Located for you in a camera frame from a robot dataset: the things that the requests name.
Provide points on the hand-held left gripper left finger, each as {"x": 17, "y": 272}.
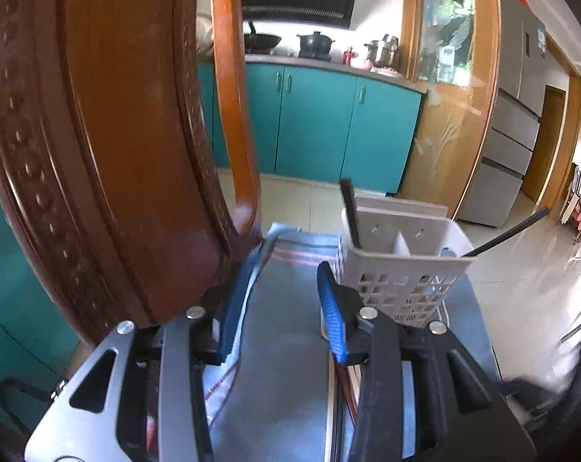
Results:
{"x": 235, "y": 308}

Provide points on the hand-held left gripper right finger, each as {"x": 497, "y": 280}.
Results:
{"x": 331, "y": 317}

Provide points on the brown chopstick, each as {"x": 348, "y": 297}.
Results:
{"x": 350, "y": 390}

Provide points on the white plastic utensil holder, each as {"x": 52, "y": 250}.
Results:
{"x": 415, "y": 269}

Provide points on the blue striped cloth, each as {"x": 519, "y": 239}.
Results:
{"x": 280, "y": 346}

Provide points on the black chopstick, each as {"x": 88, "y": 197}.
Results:
{"x": 350, "y": 211}
{"x": 507, "y": 233}

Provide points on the teal kitchen cabinets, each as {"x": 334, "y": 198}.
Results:
{"x": 314, "y": 120}

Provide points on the teal side cabinet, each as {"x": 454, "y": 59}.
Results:
{"x": 11, "y": 308}

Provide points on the grey refrigerator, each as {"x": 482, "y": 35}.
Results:
{"x": 507, "y": 154}

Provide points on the wooden framed glass door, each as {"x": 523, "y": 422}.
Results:
{"x": 444, "y": 106}

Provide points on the carved wooden chair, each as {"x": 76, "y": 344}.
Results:
{"x": 102, "y": 106}

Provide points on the pink container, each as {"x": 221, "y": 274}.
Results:
{"x": 363, "y": 64}

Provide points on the brown wooden door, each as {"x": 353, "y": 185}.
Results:
{"x": 543, "y": 144}

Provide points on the red bottle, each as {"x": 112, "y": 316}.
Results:
{"x": 349, "y": 57}

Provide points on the black wok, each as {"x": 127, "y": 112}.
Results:
{"x": 264, "y": 41}

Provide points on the steel pot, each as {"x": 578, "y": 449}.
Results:
{"x": 382, "y": 53}

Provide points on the black cooking pot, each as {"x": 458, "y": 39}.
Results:
{"x": 314, "y": 45}

